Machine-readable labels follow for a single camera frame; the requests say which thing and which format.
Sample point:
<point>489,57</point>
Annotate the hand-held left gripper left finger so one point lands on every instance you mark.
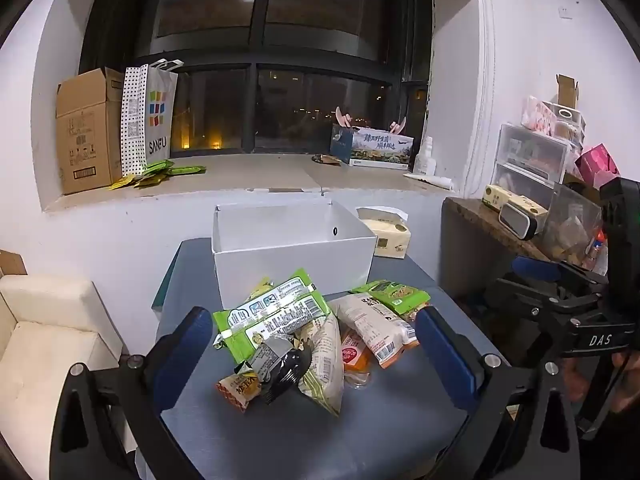
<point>182,355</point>

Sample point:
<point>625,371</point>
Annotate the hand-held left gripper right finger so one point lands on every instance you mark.
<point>445,355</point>

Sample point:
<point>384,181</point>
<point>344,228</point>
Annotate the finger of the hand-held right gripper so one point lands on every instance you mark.
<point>530,297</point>
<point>537,267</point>

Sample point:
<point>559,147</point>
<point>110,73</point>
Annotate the orange plaid cake packet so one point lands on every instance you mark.
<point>237,390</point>

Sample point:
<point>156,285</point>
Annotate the orange red snack packet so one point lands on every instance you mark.
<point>355,355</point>

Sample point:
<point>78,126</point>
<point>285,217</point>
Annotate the large green snack packet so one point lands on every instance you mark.
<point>270,310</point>

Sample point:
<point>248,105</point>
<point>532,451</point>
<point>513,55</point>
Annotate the white storage box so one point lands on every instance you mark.
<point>290,265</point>

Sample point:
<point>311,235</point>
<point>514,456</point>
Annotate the person's right hand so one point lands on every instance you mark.
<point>627,380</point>

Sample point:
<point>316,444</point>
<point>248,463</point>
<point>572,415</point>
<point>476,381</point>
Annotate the white speaker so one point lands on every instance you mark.
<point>517,220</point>

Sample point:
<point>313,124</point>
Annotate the clear plastic container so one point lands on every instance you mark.
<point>570,220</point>

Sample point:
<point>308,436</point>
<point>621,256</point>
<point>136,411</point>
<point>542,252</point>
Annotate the wooden side table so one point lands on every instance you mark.
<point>475,220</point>

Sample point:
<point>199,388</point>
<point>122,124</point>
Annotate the small green snack packet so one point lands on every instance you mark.
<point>395,292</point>

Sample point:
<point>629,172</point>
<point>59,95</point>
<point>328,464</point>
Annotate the small yellow box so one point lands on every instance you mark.
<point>500,196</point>

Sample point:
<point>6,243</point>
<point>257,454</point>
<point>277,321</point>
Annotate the pink box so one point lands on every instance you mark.
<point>597,162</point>

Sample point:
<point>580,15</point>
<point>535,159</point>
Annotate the white rice cracker packet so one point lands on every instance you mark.
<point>370,320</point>

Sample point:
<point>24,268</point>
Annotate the black and silver snack packet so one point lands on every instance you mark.
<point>285,365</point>

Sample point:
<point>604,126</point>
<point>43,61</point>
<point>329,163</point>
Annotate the clear plastic drawer unit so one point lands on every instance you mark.
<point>530,160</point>

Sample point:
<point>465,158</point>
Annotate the white and green snack pouch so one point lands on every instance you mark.
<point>322,365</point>

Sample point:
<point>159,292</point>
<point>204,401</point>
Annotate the yellow tissue pack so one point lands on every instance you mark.
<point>385,235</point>

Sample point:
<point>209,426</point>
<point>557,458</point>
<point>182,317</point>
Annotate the beige sofa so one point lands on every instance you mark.
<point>45,340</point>

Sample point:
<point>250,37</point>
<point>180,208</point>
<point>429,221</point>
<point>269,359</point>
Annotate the pink and white packet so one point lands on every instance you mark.
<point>537,115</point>

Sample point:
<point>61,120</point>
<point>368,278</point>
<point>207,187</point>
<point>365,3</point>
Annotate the white spray bottle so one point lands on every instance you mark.
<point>424,160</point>

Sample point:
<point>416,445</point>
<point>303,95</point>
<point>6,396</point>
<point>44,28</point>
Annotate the small open cardboard box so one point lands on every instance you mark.
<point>566,92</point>

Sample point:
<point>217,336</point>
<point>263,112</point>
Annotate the pile of green sachets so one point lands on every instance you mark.
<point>155,172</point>

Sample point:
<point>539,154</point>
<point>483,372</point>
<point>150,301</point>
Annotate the blue printed tissue box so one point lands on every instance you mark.
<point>372,147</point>

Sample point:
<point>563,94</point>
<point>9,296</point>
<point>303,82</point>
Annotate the brown wrapper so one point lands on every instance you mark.
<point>325,159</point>

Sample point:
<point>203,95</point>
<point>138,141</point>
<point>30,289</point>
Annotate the white dotted shopping bag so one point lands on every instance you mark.
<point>150,120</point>

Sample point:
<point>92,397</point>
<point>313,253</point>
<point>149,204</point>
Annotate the brown cardboard box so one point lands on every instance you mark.
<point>85,130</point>

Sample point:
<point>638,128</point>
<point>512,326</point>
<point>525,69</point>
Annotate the dark window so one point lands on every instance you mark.
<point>260,55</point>

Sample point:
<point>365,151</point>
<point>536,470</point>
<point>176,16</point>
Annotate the white wall socket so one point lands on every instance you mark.
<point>565,12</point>

